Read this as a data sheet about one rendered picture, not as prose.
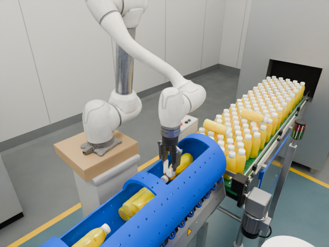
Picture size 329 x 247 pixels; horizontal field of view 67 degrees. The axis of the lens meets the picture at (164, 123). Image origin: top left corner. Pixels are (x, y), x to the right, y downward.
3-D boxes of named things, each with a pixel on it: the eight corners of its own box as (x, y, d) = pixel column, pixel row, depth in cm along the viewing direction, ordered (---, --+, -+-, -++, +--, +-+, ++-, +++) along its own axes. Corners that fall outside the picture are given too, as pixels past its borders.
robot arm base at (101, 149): (73, 151, 143) (71, 143, 141) (102, 134, 159) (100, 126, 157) (96, 160, 134) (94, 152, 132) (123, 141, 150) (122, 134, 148)
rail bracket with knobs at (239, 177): (226, 190, 141) (228, 176, 136) (231, 183, 146) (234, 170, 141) (243, 199, 136) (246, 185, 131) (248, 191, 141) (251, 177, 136)
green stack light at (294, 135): (288, 137, 142) (290, 130, 139) (291, 132, 146) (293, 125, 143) (300, 141, 138) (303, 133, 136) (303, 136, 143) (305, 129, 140)
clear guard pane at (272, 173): (248, 225, 173) (263, 172, 148) (283, 167, 226) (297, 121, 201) (249, 225, 173) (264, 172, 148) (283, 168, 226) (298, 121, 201)
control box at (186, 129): (169, 137, 169) (169, 125, 164) (185, 126, 183) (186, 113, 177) (180, 143, 164) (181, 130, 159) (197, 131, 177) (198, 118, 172)
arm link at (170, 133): (172, 130, 103) (172, 142, 106) (184, 122, 109) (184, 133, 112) (155, 123, 108) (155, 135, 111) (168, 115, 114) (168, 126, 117)
